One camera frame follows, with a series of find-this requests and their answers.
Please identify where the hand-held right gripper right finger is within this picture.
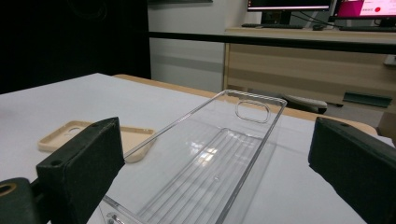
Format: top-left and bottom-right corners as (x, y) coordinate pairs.
(307, 117), (396, 224)

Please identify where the black computer monitor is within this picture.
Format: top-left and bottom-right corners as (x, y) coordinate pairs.
(247, 0), (332, 26)

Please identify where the monitor with pink screen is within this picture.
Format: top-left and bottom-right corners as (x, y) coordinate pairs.
(334, 0), (396, 27)

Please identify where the light wooden desk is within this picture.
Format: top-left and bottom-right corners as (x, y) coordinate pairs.
(222, 26), (396, 115)

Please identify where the white table cover sheet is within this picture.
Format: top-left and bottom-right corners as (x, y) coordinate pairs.
(0, 73), (396, 224)

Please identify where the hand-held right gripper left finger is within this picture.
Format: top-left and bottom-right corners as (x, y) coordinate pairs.
(35, 117), (125, 224)

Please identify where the black keyboard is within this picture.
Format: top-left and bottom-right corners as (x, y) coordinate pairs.
(242, 22), (304, 30)
(339, 25), (396, 33)

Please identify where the black horizontal frame bar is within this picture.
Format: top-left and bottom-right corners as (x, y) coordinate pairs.
(148, 31), (396, 55)

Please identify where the clear plastic tray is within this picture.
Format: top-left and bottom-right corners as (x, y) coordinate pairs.
(97, 89), (288, 224)

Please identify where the black curtain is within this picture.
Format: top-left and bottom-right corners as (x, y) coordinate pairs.
(0, 0), (152, 95)

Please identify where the white cabinet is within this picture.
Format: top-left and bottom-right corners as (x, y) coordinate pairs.
(148, 0), (250, 93)

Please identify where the grey rounded chair base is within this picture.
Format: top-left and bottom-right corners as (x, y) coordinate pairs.
(279, 94), (329, 115)

